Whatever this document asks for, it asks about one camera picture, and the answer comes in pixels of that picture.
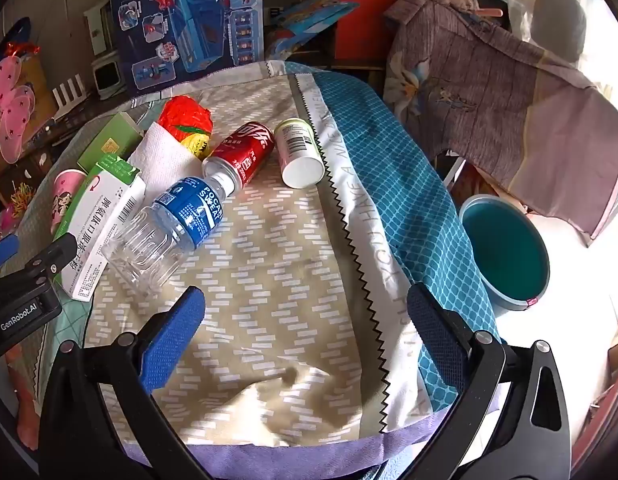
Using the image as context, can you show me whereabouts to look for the white jar with green lid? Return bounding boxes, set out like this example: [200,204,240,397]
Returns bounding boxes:
[274,117,324,189]

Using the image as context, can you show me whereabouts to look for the teal bucket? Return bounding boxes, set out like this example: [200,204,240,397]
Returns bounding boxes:
[458,194,550,311]

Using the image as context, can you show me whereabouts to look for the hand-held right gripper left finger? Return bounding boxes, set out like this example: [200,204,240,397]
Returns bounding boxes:
[36,285,225,480]

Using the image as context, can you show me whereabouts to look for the small white device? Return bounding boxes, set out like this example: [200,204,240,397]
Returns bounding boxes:
[91,52,124,98]

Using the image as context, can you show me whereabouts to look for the white and green medicine box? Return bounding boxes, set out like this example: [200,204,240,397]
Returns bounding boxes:
[54,155,147,302]

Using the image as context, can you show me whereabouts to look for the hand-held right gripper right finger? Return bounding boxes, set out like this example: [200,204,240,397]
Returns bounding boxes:
[386,282,575,480]

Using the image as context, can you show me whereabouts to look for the purple printed cloth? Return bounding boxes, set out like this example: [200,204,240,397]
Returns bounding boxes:
[383,0,618,248]

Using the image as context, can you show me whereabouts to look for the small green box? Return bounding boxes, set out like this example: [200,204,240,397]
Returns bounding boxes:
[77,112,144,172]

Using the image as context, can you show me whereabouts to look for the red soda can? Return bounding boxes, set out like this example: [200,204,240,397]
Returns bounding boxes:
[202,121,276,192]

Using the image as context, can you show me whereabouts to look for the red plastic bag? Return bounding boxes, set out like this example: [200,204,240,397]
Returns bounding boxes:
[158,96,213,157]

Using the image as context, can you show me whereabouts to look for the blue toy box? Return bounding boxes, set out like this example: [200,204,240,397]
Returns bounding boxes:
[109,0,265,93]

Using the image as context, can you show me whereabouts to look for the white picket fence piece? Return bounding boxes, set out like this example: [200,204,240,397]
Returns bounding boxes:
[51,74,87,118]

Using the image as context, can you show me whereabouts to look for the blue toy package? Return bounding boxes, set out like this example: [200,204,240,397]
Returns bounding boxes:
[264,0,360,61]

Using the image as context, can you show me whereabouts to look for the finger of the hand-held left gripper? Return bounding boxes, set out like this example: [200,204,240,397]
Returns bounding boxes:
[0,234,20,279]
[11,232,80,284]

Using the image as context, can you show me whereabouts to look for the clear plastic bottle blue label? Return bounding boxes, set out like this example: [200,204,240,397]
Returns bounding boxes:
[101,169,238,297]

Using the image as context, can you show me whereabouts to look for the pink paper cup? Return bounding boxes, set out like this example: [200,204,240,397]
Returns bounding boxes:
[50,169,88,236]

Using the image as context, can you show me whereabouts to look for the pink butterfly wings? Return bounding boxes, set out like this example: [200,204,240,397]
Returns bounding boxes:
[0,55,34,163]

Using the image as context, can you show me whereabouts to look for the patterned bedsheet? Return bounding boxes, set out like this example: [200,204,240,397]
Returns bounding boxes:
[4,60,500,480]

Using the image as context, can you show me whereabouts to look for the person's left forearm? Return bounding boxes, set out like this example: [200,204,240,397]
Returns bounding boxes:
[4,350,47,453]

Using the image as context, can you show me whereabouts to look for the white paper napkin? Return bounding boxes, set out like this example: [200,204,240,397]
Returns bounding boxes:
[127,121,205,196]

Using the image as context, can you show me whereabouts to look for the red box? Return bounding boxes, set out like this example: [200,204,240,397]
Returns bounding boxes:
[334,0,400,61]

